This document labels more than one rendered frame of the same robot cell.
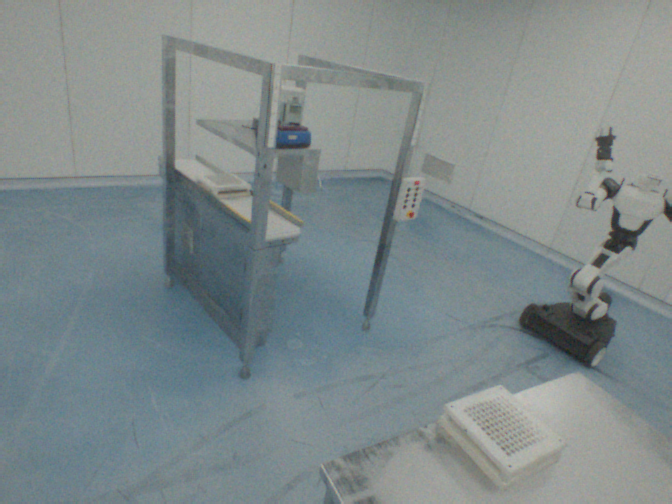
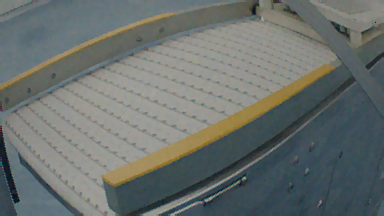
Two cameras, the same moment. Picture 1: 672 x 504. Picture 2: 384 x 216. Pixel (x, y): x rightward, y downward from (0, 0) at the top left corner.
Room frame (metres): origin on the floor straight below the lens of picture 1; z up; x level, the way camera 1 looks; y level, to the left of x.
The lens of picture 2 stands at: (2.24, -0.13, 1.11)
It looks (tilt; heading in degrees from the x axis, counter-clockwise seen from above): 25 degrees down; 88
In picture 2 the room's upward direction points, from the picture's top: straight up
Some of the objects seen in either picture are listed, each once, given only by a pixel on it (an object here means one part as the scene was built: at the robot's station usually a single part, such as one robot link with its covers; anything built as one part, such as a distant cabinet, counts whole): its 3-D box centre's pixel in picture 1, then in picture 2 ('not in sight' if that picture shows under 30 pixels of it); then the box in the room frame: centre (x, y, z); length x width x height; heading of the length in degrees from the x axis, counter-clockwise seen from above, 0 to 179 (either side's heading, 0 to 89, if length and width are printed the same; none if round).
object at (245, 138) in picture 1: (256, 136); not in sight; (2.29, 0.51, 1.28); 0.62 x 0.38 x 0.04; 45
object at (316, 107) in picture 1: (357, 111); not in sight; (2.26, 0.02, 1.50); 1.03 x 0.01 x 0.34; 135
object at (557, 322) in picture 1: (581, 317); not in sight; (3.02, -1.96, 0.19); 0.64 x 0.52 x 0.33; 129
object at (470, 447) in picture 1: (498, 437); not in sight; (0.96, -0.56, 0.84); 0.24 x 0.24 x 0.02; 34
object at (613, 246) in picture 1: (622, 243); not in sight; (3.08, -2.04, 0.81); 0.28 x 0.13 x 0.18; 129
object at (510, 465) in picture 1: (503, 425); not in sight; (0.96, -0.56, 0.88); 0.25 x 0.24 x 0.02; 124
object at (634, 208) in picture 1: (634, 208); not in sight; (3.07, -2.01, 1.08); 0.34 x 0.30 x 0.36; 62
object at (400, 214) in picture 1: (408, 198); not in sight; (2.62, -0.38, 1.00); 0.17 x 0.06 x 0.26; 135
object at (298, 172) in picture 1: (297, 167); not in sight; (2.25, 0.28, 1.17); 0.22 x 0.11 x 0.20; 45
